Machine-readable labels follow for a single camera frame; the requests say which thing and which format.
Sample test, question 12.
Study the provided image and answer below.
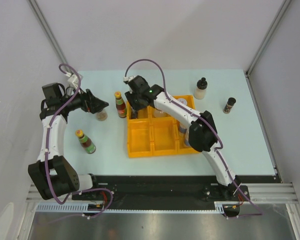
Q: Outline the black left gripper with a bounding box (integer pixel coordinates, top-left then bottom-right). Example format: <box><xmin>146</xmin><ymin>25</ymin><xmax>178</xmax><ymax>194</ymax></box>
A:
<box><xmin>60</xmin><ymin>85</ymin><xmax>108</xmax><ymax>115</ymax></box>

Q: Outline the tall red sauce bottle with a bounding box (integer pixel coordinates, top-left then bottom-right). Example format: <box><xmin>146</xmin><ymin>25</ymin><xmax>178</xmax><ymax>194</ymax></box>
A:
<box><xmin>114</xmin><ymin>91</ymin><xmax>127</xmax><ymax>118</ymax></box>

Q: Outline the clear flask-shaped glass jar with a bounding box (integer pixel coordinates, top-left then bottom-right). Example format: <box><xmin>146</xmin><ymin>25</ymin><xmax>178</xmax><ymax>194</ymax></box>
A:
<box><xmin>153</xmin><ymin>108</ymin><xmax>168</xmax><ymax>118</ymax></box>

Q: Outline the blue-label pearl jar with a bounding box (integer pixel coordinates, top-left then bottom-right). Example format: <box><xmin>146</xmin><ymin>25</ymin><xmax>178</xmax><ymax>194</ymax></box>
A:
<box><xmin>178</xmin><ymin>123</ymin><xmax>188</xmax><ymax>139</ymax></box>
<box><xmin>184</xmin><ymin>138</ymin><xmax>191</xmax><ymax>147</ymax></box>

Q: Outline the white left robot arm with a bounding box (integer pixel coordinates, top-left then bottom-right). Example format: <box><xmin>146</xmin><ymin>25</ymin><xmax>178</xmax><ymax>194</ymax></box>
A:
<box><xmin>28</xmin><ymin>82</ymin><xmax>109</xmax><ymax>200</ymax></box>

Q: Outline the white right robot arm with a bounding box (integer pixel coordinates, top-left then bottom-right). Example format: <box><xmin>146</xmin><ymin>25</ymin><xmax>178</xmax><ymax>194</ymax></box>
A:
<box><xmin>123</xmin><ymin>75</ymin><xmax>242</xmax><ymax>201</ymax></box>

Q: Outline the black-cap spice bottle left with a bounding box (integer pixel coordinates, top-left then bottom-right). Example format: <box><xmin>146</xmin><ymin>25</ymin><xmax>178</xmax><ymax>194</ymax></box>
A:
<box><xmin>95</xmin><ymin>109</ymin><xmax>108</xmax><ymax>121</ymax></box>

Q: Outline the yellow six-compartment tray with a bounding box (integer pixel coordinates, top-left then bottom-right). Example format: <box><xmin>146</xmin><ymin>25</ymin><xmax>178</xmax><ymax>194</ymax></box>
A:
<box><xmin>126</xmin><ymin>102</ymin><xmax>198</xmax><ymax>158</ymax></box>

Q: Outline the green-label sauce bottle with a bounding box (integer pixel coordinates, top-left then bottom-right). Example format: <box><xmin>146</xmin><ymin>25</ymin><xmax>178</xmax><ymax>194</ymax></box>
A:
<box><xmin>75</xmin><ymin>129</ymin><xmax>96</xmax><ymax>154</ymax></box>

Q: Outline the black-cap squeeze bottle right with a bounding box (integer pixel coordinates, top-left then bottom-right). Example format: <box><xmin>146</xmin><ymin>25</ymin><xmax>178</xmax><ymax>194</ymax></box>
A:
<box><xmin>193</xmin><ymin>77</ymin><xmax>208</xmax><ymax>100</ymax></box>

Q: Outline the dark spice shaker upper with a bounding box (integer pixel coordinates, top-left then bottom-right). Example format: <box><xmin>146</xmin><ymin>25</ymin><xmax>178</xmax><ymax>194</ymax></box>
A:
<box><xmin>223</xmin><ymin>97</ymin><xmax>236</xmax><ymax>114</ymax></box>

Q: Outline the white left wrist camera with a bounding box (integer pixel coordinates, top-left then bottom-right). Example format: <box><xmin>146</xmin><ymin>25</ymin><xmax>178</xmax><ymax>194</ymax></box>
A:
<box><xmin>64</xmin><ymin>71</ymin><xmax>79</xmax><ymax>90</ymax></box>

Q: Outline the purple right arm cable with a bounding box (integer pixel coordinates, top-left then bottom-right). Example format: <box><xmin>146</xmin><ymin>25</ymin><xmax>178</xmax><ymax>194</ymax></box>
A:
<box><xmin>124</xmin><ymin>58</ymin><xmax>263</xmax><ymax>221</ymax></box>

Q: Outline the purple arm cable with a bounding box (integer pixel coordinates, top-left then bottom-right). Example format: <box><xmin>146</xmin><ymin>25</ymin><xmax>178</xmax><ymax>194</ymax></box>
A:
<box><xmin>124</xmin><ymin>58</ymin><xmax>263</xmax><ymax>221</ymax></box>
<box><xmin>43</xmin><ymin>63</ymin><xmax>115</xmax><ymax>223</ymax></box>

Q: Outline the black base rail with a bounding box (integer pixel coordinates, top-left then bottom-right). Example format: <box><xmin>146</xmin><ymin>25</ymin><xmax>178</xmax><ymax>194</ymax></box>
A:
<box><xmin>72</xmin><ymin>175</ymin><xmax>281</xmax><ymax>211</ymax></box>

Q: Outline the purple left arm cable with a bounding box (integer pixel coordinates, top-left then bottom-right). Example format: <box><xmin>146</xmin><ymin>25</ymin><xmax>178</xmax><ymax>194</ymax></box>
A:
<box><xmin>43</xmin><ymin>63</ymin><xmax>115</xmax><ymax>223</ymax></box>

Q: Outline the white slotted cable duct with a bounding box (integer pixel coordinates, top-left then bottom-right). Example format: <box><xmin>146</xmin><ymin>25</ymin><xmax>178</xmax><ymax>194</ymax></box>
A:
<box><xmin>36</xmin><ymin>202</ymin><xmax>240</xmax><ymax>216</ymax></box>

